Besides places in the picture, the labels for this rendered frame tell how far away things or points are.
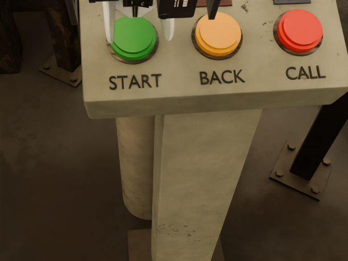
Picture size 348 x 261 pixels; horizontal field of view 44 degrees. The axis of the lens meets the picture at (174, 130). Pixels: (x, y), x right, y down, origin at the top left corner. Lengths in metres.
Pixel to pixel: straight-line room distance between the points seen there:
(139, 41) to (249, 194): 0.68
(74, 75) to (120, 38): 0.80
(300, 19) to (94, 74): 0.19
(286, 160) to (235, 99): 0.68
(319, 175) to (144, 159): 0.48
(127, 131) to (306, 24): 0.37
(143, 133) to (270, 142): 0.48
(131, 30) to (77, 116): 0.74
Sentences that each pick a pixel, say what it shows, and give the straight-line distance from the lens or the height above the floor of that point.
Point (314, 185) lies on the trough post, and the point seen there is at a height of 0.01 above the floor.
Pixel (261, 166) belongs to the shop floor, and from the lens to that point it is 1.04.
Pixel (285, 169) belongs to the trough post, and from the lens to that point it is 1.05.
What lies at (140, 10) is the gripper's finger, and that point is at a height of 0.66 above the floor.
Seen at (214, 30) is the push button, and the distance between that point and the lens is 0.39.
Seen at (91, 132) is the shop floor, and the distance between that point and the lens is 1.07.
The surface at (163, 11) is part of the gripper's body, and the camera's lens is 0.22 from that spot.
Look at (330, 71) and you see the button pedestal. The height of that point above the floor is 0.59.
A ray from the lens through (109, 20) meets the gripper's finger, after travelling 0.27.
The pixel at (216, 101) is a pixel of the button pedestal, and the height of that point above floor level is 0.57.
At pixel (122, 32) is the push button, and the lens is 0.38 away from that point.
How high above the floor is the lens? 0.86
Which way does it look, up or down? 54 degrees down
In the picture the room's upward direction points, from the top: 5 degrees clockwise
